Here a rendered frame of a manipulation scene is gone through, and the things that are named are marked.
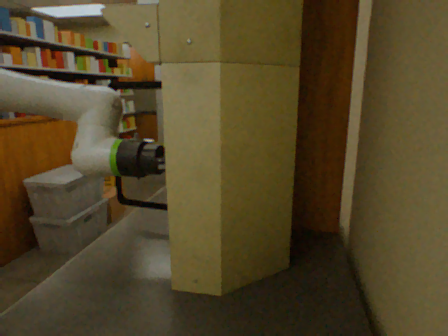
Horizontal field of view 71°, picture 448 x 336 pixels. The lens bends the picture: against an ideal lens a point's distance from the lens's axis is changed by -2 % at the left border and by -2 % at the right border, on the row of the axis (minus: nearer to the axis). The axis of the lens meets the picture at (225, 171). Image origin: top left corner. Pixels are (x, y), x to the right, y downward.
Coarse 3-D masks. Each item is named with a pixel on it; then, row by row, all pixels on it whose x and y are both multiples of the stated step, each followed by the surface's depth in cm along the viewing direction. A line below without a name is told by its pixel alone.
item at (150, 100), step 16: (128, 96) 95; (144, 96) 94; (160, 96) 92; (128, 112) 97; (144, 112) 95; (160, 112) 93; (128, 128) 98; (144, 128) 96; (160, 128) 95; (160, 176) 98; (128, 192) 104; (144, 192) 102; (160, 192) 100
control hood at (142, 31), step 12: (108, 12) 57; (120, 12) 56; (132, 12) 56; (144, 12) 55; (156, 12) 55; (120, 24) 57; (132, 24) 56; (144, 24) 56; (156, 24) 56; (132, 36) 57; (144, 36) 56; (156, 36) 56; (144, 48) 57; (156, 48) 57; (156, 60) 57
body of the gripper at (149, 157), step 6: (150, 144) 76; (156, 144) 76; (144, 150) 74; (150, 150) 74; (156, 150) 74; (162, 150) 77; (144, 156) 74; (150, 156) 73; (156, 156) 74; (162, 156) 75; (144, 162) 74; (150, 162) 74; (156, 162) 73; (144, 168) 75; (150, 168) 74; (156, 168) 75; (150, 174) 76; (156, 174) 76
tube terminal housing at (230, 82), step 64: (192, 0) 53; (256, 0) 57; (192, 64) 56; (256, 64) 60; (192, 128) 59; (256, 128) 63; (192, 192) 62; (256, 192) 66; (192, 256) 66; (256, 256) 70
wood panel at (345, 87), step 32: (320, 0) 82; (352, 0) 81; (320, 32) 84; (352, 32) 83; (320, 64) 86; (352, 64) 85; (320, 96) 88; (320, 128) 90; (320, 160) 92; (320, 192) 95; (320, 224) 97
